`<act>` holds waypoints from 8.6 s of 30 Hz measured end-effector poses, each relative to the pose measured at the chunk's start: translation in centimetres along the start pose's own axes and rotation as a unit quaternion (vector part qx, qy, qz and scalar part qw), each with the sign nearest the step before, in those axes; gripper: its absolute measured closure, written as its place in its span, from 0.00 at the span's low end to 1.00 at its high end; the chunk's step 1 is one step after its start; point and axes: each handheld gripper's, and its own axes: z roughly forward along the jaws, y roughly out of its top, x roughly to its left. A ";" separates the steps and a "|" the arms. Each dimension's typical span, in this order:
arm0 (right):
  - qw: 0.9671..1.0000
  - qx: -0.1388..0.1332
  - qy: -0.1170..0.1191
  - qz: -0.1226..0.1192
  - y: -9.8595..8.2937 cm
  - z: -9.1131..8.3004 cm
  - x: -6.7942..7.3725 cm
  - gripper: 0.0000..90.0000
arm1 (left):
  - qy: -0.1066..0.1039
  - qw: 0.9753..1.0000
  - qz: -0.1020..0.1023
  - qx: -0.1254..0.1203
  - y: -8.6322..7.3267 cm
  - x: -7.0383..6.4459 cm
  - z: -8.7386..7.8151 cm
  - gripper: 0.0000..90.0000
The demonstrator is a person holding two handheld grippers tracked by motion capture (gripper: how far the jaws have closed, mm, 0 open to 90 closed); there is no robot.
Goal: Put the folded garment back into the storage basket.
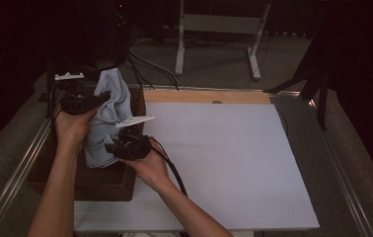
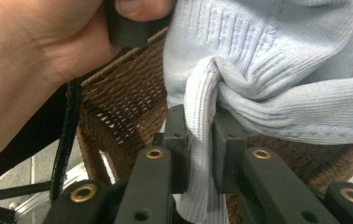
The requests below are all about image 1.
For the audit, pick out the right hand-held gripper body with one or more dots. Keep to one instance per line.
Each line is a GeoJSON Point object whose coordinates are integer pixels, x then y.
{"type": "Point", "coordinates": [133, 146]}

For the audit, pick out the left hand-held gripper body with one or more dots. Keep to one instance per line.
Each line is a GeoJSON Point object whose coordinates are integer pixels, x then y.
{"type": "Point", "coordinates": [74, 103]}

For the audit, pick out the light blue knit garment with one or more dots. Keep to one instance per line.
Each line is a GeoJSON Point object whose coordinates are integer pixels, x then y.
{"type": "Point", "coordinates": [109, 108]}

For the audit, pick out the brown woven basket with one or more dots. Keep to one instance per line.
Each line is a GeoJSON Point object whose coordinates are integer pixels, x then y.
{"type": "Point", "coordinates": [109, 182]}

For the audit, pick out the person's left hand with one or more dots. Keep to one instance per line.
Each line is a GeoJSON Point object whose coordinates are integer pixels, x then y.
{"type": "Point", "coordinates": [71, 130]}

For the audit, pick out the person's right hand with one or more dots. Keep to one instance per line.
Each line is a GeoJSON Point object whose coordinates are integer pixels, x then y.
{"type": "Point", "coordinates": [153, 168]}

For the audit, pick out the wooden table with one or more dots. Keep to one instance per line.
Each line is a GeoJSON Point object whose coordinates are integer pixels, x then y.
{"type": "Point", "coordinates": [191, 96]}

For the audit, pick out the round table grommet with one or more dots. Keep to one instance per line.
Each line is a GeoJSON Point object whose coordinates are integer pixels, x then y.
{"type": "Point", "coordinates": [217, 101]}

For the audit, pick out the white table board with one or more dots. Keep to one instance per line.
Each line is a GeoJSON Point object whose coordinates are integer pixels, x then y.
{"type": "Point", "coordinates": [234, 158]}

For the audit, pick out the aluminium frame rail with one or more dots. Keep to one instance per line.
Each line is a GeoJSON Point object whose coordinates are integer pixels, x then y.
{"type": "Point", "coordinates": [349, 197]}
{"type": "Point", "coordinates": [26, 154]}

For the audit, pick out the white metal desk frame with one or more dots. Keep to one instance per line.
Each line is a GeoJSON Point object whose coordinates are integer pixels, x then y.
{"type": "Point", "coordinates": [220, 23]}

